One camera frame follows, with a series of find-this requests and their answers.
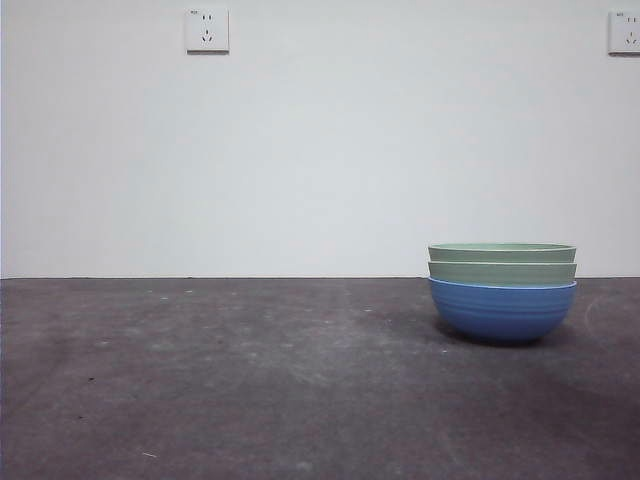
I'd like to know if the green ribbed bowl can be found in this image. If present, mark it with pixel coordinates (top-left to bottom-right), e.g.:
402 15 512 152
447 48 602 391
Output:
427 242 578 265
427 260 579 288

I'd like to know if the white wall socket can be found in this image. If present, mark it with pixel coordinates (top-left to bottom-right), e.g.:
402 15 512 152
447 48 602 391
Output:
608 10 640 56
186 6 231 54

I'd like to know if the blue ribbed bowl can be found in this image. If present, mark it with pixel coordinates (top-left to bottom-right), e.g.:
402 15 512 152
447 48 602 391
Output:
427 277 579 346

